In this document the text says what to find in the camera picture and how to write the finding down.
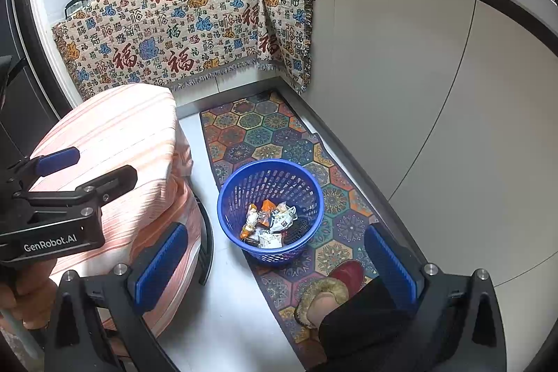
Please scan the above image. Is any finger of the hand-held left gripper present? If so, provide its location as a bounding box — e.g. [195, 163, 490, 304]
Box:
[30, 146, 80, 179]
[78, 165, 138, 205]

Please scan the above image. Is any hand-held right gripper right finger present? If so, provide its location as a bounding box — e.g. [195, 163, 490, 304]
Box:
[364, 224, 508, 372]

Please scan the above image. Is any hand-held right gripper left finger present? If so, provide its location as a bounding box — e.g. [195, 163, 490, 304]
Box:
[44, 222, 189, 372]

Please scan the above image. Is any black foam net sleeve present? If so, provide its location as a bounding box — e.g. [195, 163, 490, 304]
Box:
[285, 219, 310, 244]

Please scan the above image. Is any blue plastic basket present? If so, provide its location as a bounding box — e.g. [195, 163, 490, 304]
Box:
[217, 158, 324, 266]

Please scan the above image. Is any pale yellow snack packet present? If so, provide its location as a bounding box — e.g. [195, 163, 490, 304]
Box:
[246, 204, 262, 240]

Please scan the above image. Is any white printed wrapper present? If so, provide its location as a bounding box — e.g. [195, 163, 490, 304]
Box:
[270, 202, 298, 233]

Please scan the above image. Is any person's left hand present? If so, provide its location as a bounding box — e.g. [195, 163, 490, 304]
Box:
[0, 256, 57, 312]

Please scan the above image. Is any person's red slipper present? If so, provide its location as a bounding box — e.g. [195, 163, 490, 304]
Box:
[294, 259, 367, 329]

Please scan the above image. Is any orange striped tablecloth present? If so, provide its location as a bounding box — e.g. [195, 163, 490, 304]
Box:
[26, 83, 205, 338]

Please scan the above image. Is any person's black trouser leg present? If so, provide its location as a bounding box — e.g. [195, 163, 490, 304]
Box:
[311, 276, 419, 372]

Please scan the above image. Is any dark grey fridge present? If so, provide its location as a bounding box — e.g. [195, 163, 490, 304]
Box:
[0, 0, 75, 157]

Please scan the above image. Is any colourful hexagon floor mat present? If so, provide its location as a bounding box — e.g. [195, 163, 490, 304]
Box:
[199, 90, 430, 370]

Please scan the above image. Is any printed blanket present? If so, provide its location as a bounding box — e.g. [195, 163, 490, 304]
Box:
[51, 0, 315, 103]

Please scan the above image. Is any grey kitchen counter cabinet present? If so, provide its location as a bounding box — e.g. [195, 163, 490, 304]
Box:
[305, 0, 558, 372]

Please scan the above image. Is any black table frame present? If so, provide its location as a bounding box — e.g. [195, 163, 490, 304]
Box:
[192, 193, 215, 286]

